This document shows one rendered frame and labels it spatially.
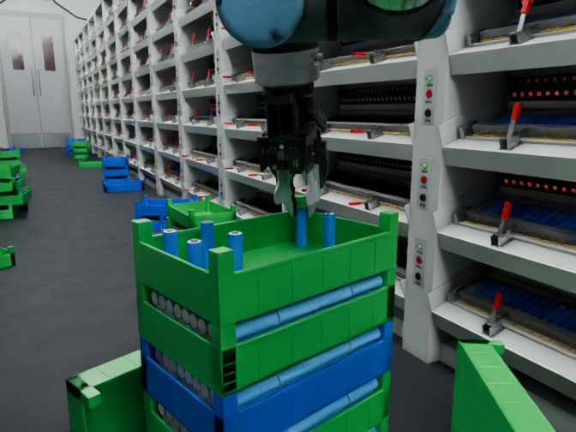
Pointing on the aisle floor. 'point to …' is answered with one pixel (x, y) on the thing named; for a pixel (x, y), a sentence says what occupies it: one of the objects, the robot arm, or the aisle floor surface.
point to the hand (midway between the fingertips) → (302, 207)
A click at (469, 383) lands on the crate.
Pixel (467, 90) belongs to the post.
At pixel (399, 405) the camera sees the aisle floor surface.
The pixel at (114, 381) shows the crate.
